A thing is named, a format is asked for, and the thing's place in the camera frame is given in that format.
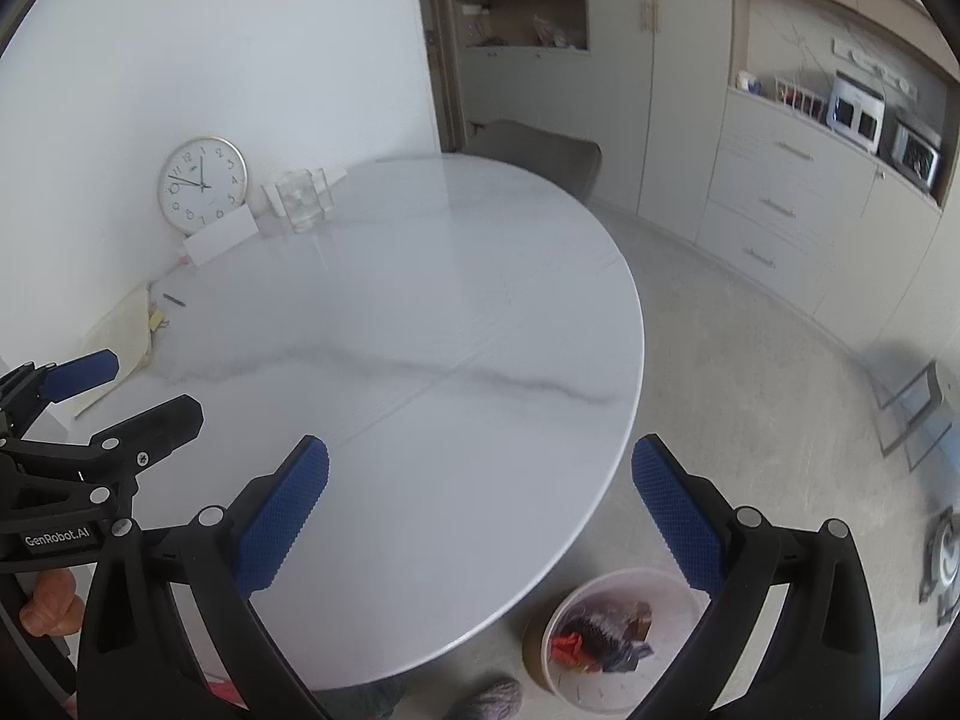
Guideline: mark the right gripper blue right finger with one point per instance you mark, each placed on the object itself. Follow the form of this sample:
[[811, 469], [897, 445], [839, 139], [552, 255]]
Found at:
[[822, 660]]

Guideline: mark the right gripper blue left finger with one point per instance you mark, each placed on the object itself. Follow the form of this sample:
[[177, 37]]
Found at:
[[136, 660]]

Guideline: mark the black foam mesh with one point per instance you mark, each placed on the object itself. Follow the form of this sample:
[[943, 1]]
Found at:
[[602, 649]]

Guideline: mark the red paper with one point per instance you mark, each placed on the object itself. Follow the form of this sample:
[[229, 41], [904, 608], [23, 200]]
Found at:
[[567, 650]]

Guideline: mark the pink white trash bin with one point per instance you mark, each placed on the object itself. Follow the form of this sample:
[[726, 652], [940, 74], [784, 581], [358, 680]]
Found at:
[[651, 611]]

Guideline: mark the person's left hand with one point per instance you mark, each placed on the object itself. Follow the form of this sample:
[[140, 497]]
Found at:
[[54, 608]]

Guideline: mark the open notebook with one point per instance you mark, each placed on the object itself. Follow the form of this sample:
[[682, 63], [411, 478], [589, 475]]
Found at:
[[125, 331]]

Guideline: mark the grey stool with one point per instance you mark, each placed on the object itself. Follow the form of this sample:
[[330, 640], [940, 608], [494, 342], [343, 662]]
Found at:
[[925, 409]]

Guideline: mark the brown cork mat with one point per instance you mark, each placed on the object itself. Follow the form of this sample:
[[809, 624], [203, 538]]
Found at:
[[533, 639]]

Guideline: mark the person's slippered foot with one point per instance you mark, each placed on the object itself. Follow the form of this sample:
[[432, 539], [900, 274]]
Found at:
[[502, 700]]

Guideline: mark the clear glass container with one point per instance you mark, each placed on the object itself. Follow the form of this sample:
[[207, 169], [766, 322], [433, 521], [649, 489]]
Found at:
[[306, 197]]

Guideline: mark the silver microwave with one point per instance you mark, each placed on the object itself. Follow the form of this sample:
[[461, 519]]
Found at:
[[915, 151]]

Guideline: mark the grey dining chair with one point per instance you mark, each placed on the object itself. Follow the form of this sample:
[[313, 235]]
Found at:
[[570, 163]]

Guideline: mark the round white wall clock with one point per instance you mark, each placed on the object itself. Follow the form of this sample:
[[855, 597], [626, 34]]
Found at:
[[201, 182]]

